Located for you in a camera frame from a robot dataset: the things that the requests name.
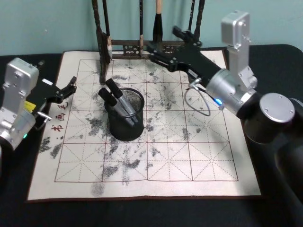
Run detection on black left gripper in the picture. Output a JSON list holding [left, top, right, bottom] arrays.
[[24, 76, 78, 114]]

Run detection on thin dark calligraphy brush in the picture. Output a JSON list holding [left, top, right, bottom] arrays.
[[138, 0, 145, 58], [102, 0, 114, 64], [187, 0, 197, 32]]

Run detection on black mesh pen holder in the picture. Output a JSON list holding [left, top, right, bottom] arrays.
[[104, 87, 145, 142]]

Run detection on beige gridded calligraphy felt mat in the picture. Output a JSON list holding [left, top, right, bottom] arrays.
[[25, 48, 262, 204]]

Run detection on thick black-tipped calligraphy brush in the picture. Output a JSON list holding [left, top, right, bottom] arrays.
[[152, 0, 164, 52]]

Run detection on thin dark right gripper cable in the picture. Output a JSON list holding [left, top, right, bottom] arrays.
[[184, 78, 212, 117]]

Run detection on black table cloth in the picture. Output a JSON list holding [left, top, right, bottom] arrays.
[[0, 44, 303, 227]]

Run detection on dark wooden brush rack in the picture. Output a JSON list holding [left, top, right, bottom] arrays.
[[91, 0, 207, 85]]

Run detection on silver marker with black cap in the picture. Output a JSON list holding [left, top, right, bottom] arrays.
[[98, 87, 134, 128], [105, 79, 139, 125]]

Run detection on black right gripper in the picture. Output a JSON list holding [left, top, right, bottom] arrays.
[[146, 25, 226, 89]]

